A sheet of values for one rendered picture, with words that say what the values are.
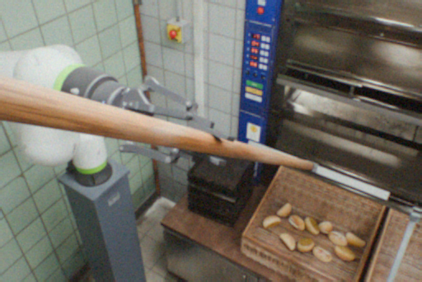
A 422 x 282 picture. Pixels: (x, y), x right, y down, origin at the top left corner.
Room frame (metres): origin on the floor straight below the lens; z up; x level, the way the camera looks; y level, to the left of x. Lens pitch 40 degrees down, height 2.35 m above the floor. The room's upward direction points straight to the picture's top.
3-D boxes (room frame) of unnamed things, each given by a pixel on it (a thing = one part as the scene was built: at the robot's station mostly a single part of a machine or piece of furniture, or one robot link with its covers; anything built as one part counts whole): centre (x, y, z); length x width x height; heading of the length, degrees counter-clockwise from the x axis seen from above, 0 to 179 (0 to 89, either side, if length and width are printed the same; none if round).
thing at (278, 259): (1.26, -0.52, 0.72); 0.56 x 0.49 x 0.28; 58
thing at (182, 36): (1.93, 0.16, 1.46); 0.10 x 0.07 x 0.10; 59
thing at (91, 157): (1.15, 0.48, 1.36); 0.16 x 0.13 x 0.19; 106
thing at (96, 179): (1.19, 0.51, 1.23); 0.26 x 0.15 x 0.06; 55
